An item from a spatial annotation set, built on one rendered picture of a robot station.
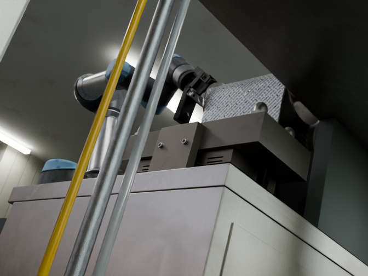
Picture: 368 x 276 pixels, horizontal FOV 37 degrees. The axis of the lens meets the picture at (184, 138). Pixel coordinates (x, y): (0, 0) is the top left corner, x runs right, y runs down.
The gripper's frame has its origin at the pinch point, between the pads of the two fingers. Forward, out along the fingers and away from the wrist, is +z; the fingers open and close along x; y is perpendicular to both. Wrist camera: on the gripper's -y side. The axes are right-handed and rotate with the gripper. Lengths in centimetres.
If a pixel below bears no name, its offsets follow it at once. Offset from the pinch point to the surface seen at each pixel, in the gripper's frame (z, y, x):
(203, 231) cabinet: 59, -11, -34
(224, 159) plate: 44, -2, -27
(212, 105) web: 7.2, 2.0, -8.4
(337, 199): 48.4, 5.3, -1.3
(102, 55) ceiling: -366, -44, 139
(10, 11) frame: 75, 1, -81
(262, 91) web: 17.9, 12.5, -8.5
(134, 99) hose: 69, 0, -64
